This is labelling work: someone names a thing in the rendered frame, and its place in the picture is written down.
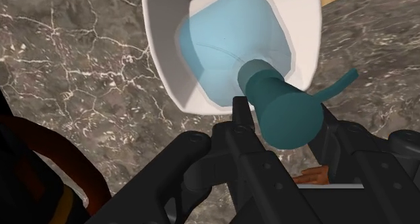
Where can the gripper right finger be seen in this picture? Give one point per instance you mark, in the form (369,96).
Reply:
(367,157)

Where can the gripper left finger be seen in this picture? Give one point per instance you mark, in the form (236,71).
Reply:
(242,170)

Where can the light blue teal spray bottle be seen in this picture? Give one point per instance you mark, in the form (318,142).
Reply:
(288,118)

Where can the small orange-brown object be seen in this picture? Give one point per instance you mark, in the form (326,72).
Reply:
(313,176)

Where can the white basin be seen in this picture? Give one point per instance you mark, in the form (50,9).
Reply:
(164,36)

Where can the dark round brown-rimmed object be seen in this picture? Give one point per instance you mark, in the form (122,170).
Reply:
(29,170)

